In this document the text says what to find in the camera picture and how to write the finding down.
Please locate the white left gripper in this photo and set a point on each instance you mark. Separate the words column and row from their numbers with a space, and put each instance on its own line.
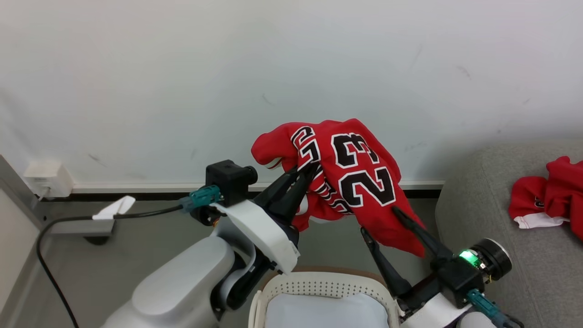
column 262, row 232

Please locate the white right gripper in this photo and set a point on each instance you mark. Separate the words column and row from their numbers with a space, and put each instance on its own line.
column 451, row 278

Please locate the red jersey number 23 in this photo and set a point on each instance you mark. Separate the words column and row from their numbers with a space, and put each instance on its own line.
column 387, row 228

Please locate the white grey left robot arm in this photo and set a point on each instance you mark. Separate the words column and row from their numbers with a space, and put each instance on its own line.
column 182, row 282

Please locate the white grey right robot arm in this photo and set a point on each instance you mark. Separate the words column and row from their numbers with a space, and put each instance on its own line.
column 467, row 323

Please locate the grey fabric sofa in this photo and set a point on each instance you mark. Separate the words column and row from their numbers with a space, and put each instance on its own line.
column 505, row 282

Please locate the white perforated laundry basket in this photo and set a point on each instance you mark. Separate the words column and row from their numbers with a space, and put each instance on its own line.
column 319, row 284

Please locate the black round foot pad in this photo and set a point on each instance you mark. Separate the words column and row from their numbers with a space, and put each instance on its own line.
column 96, row 239

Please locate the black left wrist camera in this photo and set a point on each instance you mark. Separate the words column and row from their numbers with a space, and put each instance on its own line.
column 227, row 180

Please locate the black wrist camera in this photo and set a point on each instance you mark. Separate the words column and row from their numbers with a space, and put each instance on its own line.
column 227, row 180
column 494, row 257

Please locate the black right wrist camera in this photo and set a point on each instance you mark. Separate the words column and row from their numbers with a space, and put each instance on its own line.
column 494, row 257

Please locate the grey metal frame foot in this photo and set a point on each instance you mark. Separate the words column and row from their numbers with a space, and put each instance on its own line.
column 79, row 227

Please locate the white wall socket box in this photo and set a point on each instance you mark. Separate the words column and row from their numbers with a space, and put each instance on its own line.
column 48, row 177

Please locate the grey metal frame post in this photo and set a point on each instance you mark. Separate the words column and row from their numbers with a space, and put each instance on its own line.
column 18, row 196

